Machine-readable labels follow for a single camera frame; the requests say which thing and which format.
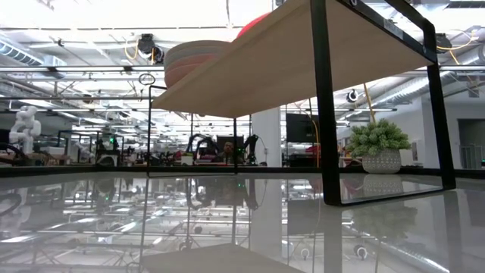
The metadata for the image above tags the pink matte plate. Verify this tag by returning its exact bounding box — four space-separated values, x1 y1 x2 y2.
164 62 208 89
164 52 221 75

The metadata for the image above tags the grey-green matte plate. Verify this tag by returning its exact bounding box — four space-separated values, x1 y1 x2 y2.
164 47 228 64

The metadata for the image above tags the beige matte plate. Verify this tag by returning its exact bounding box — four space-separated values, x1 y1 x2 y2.
165 39 233 55

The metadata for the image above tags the large magenta divided plate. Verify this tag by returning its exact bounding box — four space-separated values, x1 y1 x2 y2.
235 11 273 40

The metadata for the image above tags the person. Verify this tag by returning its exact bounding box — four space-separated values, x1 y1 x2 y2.
219 140 238 165

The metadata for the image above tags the black monitor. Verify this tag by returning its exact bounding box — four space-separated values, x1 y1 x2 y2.
285 112 321 145

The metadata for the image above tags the black framed robot workstation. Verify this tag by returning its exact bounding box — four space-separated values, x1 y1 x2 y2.
56 130 127 167

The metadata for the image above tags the green potted plant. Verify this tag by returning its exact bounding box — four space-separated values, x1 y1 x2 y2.
346 118 412 175

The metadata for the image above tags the white humanoid robot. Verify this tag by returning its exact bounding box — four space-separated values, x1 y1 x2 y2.
8 105 42 155

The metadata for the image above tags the black ceiling cord reel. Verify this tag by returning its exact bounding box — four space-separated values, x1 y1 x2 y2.
136 33 166 65
434 33 454 51
345 88 361 105

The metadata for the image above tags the yellow cable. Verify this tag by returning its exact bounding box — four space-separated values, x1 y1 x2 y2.
362 83 377 124

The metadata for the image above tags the black aluminium table frame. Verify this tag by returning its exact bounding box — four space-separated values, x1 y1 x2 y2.
0 165 485 179

